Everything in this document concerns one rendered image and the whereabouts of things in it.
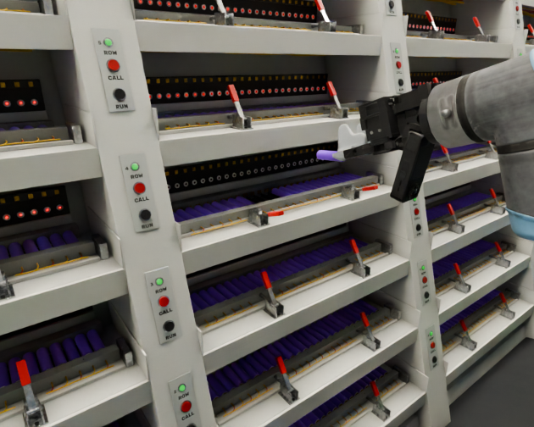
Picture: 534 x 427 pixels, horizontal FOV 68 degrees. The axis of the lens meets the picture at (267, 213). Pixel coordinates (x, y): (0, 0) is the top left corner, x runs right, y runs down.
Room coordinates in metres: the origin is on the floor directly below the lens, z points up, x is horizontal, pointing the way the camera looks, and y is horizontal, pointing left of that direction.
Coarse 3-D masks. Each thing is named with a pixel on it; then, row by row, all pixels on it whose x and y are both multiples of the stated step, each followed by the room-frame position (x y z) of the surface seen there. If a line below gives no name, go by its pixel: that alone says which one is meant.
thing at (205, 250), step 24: (312, 168) 1.06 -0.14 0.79; (360, 168) 1.09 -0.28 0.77; (384, 168) 1.03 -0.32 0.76; (192, 192) 0.86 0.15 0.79; (360, 192) 0.96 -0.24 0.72; (384, 192) 0.96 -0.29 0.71; (288, 216) 0.81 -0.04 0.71; (312, 216) 0.82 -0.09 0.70; (336, 216) 0.87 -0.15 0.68; (360, 216) 0.92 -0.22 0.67; (192, 240) 0.70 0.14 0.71; (216, 240) 0.70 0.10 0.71; (240, 240) 0.72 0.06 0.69; (264, 240) 0.76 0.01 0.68; (288, 240) 0.79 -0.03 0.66; (192, 264) 0.67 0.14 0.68; (216, 264) 0.70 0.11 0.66
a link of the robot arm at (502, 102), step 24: (480, 72) 0.49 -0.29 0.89; (504, 72) 0.46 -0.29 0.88; (528, 72) 0.43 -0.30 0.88; (456, 96) 0.50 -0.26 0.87; (480, 96) 0.47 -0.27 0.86; (504, 96) 0.45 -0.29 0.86; (528, 96) 0.43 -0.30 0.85; (480, 120) 0.48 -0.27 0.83; (504, 120) 0.46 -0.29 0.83; (528, 120) 0.43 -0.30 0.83; (504, 144) 0.46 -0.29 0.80
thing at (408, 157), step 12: (420, 132) 0.58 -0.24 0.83; (408, 144) 0.58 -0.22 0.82; (420, 144) 0.57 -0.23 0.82; (432, 144) 0.59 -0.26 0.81; (408, 156) 0.58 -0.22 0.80; (420, 156) 0.58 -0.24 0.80; (408, 168) 0.59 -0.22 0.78; (420, 168) 0.60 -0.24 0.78; (396, 180) 0.61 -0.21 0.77; (408, 180) 0.59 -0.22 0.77; (420, 180) 0.61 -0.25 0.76; (396, 192) 0.61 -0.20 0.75; (408, 192) 0.60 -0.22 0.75
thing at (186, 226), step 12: (360, 180) 0.98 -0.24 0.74; (372, 180) 1.01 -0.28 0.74; (300, 192) 0.89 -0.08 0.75; (312, 192) 0.89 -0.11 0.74; (324, 192) 0.91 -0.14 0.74; (336, 192) 0.93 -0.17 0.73; (252, 204) 0.81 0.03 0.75; (264, 204) 0.81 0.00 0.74; (276, 204) 0.83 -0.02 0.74; (288, 204) 0.85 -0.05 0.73; (204, 216) 0.75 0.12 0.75; (216, 216) 0.75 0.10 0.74; (228, 216) 0.76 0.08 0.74; (240, 216) 0.78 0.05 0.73; (192, 228) 0.72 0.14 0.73; (204, 228) 0.74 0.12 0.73; (216, 228) 0.73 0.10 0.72
